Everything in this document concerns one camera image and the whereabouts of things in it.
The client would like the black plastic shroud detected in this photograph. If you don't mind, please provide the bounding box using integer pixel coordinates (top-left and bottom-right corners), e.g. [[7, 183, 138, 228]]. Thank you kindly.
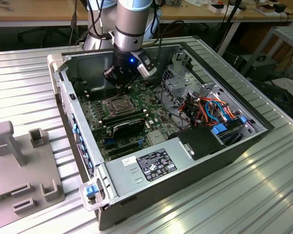
[[167, 126, 227, 161]]

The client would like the black equipment case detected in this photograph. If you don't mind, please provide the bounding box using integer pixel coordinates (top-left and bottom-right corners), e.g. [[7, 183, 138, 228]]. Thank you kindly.
[[249, 55, 278, 81]]

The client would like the black RAM slot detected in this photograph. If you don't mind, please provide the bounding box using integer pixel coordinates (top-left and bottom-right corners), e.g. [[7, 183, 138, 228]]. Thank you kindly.
[[102, 112, 147, 124], [88, 88, 117, 96], [101, 109, 145, 121], [89, 91, 117, 98], [87, 85, 117, 93], [90, 93, 118, 101], [104, 117, 148, 129], [103, 114, 147, 126]]

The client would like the metal socket cover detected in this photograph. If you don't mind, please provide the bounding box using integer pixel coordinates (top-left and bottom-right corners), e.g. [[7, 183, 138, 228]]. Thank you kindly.
[[104, 96, 134, 117]]

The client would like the blue data cable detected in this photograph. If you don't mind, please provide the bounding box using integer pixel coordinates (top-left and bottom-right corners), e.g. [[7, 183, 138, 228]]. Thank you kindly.
[[204, 99, 230, 122]]

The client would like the open grey PC case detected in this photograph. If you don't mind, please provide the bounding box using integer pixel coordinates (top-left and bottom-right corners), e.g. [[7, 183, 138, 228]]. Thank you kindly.
[[46, 40, 275, 231]]

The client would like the metal drive cage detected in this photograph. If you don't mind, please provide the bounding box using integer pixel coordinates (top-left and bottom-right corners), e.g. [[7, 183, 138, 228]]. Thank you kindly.
[[161, 47, 227, 115]]

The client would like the silver power supply unit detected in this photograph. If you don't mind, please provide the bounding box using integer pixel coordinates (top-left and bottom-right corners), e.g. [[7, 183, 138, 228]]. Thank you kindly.
[[104, 136, 195, 198]]

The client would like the orange data cable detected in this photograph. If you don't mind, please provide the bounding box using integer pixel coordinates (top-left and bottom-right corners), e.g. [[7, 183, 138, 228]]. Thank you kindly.
[[197, 96, 238, 120]]

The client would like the brown cardboard box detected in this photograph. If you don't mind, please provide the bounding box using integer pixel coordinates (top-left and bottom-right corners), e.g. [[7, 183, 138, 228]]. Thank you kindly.
[[255, 3, 276, 16]]

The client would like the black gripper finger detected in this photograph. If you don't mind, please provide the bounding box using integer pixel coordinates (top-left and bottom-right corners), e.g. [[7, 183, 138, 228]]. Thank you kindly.
[[124, 74, 140, 95], [102, 66, 127, 96]]

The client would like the blue disk carrier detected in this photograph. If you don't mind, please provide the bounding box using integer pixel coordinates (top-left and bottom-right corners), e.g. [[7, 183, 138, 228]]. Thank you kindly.
[[209, 121, 244, 147]]

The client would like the CPU socket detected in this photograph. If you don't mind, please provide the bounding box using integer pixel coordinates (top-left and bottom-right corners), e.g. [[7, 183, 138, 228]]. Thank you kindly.
[[103, 96, 134, 117]]

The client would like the silver chipset heatsink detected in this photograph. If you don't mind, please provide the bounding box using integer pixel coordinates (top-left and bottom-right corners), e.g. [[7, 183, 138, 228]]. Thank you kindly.
[[147, 131, 168, 145]]

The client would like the red-orange wire bundle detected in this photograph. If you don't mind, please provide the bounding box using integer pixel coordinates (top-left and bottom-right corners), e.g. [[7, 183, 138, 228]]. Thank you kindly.
[[180, 98, 207, 128]]

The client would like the black expansion card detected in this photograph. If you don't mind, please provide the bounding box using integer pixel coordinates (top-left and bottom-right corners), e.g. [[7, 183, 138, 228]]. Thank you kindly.
[[111, 118, 145, 140]]

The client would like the green motherboard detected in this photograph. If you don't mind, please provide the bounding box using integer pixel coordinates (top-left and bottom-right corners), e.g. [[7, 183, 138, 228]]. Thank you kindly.
[[77, 81, 179, 163]]

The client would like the small white box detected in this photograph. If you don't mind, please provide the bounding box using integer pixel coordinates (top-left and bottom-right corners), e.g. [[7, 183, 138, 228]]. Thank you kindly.
[[208, 2, 241, 14]]

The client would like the metal slat side table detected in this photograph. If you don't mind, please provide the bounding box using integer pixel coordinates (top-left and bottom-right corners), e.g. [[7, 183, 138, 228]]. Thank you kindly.
[[241, 25, 293, 78]]

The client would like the grey parts rack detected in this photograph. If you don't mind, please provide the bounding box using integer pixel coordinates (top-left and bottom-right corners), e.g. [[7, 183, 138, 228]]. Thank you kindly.
[[0, 120, 65, 231]]

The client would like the black plastic crate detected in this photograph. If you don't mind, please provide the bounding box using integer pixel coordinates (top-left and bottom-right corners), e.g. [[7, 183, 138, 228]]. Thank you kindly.
[[249, 79, 293, 120]]

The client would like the white wrist camera with mount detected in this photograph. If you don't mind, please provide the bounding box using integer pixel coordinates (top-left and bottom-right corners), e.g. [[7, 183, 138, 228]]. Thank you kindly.
[[133, 51, 159, 78]]

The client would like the black expansion slot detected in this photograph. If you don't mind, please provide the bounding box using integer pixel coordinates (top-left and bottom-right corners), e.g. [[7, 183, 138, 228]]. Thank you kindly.
[[108, 145, 140, 156], [105, 140, 139, 150]]

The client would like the long wooden desk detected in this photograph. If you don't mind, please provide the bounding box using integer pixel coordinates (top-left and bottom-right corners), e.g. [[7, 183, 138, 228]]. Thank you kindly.
[[0, 0, 293, 59]]

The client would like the silver-topped CPU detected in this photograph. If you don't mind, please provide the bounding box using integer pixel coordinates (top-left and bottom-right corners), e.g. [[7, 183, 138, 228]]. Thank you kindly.
[[111, 99, 129, 113]]

